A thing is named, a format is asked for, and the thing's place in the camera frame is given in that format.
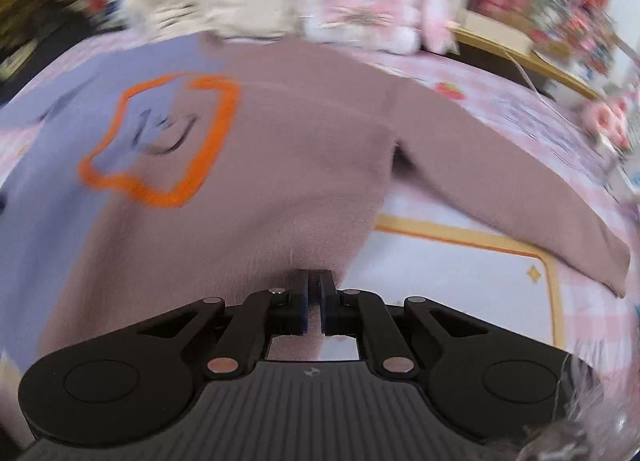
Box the pink and purple sweater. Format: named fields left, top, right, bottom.
left=0, top=33, right=633, bottom=372

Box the white pink plush bunny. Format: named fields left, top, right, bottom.
left=297, top=0, right=454, bottom=55

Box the cream cloth bag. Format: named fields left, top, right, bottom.
left=126, top=0, right=297, bottom=40

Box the small pink plush toy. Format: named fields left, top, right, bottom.
left=579, top=96, right=632, bottom=150

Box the pink checkered cartoon bedsheet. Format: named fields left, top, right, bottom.
left=0, top=30, right=640, bottom=392

